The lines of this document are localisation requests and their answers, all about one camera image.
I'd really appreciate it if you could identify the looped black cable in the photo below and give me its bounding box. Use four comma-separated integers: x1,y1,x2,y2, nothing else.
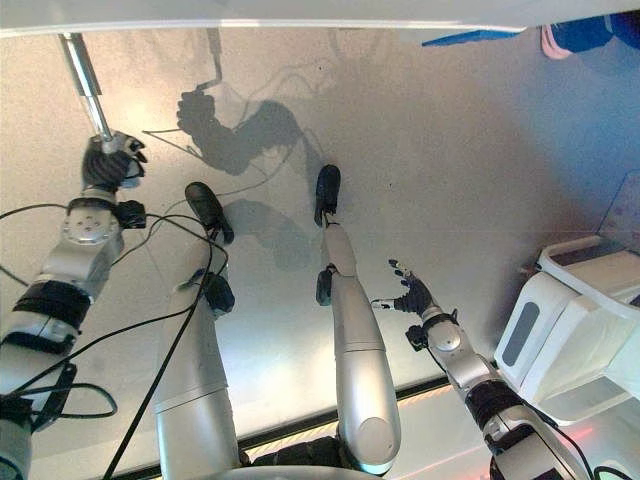
19,381,120,421

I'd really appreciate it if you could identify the silver robot right leg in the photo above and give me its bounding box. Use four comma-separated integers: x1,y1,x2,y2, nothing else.
315,221,402,477

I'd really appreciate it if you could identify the dark robot left foot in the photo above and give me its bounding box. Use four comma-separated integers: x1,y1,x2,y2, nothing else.
184,181,236,246

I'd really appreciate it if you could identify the silver robot left leg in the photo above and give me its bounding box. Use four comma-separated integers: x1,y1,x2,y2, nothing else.
151,234,242,480

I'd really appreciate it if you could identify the dark robot right foot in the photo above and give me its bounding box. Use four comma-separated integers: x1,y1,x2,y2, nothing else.
314,164,343,227

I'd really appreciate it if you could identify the dark robot foot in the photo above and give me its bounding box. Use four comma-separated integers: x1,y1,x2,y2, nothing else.
184,181,236,246
314,164,343,227

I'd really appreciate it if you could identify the white medical cart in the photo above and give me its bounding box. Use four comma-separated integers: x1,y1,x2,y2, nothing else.
493,234,640,427

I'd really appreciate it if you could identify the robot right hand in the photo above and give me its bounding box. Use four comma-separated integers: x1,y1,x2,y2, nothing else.
370,258,443,318

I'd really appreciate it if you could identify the thin black cable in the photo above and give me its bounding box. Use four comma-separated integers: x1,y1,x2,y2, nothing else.
0,202,72,222

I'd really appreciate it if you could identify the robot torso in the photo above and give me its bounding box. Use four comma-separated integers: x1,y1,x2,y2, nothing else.
219,433,362,480

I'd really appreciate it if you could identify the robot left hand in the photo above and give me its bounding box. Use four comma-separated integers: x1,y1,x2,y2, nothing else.
80,130,150,193

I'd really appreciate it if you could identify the blue and pink bundle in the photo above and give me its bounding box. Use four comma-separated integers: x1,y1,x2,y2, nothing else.
538,8,640,62

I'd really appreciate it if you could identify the silver robot leg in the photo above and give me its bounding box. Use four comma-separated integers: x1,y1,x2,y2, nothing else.
315,221,402,477
151,234,242,480

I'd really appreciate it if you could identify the silver bed crank handle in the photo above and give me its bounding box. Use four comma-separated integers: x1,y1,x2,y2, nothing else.
58,32,117,153

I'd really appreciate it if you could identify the blue sheet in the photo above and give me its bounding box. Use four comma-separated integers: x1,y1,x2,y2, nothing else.
421,28,522,48

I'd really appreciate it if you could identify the white hospital bed frame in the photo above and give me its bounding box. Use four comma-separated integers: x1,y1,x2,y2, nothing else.
0,0,529,41

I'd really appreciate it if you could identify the long black cable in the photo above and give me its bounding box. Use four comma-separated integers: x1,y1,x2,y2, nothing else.
0,213,230,480

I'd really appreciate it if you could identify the clear plastic panel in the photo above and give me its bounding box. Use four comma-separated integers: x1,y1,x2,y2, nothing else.
596,168,640,237

